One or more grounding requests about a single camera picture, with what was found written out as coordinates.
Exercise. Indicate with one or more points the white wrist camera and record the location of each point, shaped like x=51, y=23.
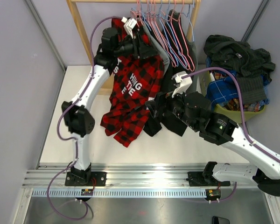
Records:
x=129, y=24
x=182, y=82

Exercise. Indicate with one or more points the white slotted cable duct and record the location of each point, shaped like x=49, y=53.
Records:
x=121, y=193

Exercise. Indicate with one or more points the black button shirt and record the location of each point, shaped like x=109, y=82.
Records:
x=171, y=122

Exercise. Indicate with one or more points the dark striped shirt on pile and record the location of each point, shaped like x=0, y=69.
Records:
x=252, y=67

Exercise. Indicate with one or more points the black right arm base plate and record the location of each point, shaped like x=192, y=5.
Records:
x=196, y=179

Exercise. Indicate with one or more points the wooden clothes rack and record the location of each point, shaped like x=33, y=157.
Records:
x=145, y=13

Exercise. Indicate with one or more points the pink and blue wire hangers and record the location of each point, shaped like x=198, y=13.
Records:
x=173, y=40

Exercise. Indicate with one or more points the aluminium rail frame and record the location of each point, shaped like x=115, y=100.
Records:
x=118, y=176

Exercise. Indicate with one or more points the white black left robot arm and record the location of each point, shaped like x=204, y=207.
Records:
x=76, y=113

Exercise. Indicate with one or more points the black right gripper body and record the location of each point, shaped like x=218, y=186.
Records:
x=175, y=105

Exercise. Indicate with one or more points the green laundry basket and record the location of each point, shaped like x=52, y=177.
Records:
x=248, y=96

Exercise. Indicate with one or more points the dark green t-shirt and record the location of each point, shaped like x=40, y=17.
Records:
x=195, y=86

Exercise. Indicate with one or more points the red black plaid shirt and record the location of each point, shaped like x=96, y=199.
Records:
x=135, y=82

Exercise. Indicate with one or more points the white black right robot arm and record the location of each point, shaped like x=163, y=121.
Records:
x=194, y=110

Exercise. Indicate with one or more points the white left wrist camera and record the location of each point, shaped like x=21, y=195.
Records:
x=129, y=24

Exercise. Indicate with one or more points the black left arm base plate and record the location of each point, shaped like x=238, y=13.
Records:
x=97, y=179

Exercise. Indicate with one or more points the blue checked shirt in basket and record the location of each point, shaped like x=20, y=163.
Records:
x=222, y=91

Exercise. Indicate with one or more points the grey shirt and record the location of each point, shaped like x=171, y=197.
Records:
x=164, y=56

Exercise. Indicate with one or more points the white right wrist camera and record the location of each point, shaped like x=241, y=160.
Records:
x=182, y=82

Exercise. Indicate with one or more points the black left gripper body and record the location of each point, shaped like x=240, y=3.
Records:
x=131, y=46

